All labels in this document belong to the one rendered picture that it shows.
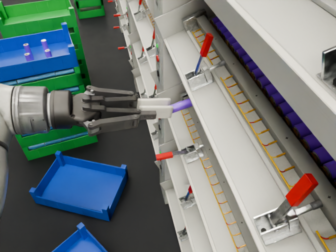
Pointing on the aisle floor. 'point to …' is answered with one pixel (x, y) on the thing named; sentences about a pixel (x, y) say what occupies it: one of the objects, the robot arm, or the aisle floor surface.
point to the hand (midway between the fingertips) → (154, 108)
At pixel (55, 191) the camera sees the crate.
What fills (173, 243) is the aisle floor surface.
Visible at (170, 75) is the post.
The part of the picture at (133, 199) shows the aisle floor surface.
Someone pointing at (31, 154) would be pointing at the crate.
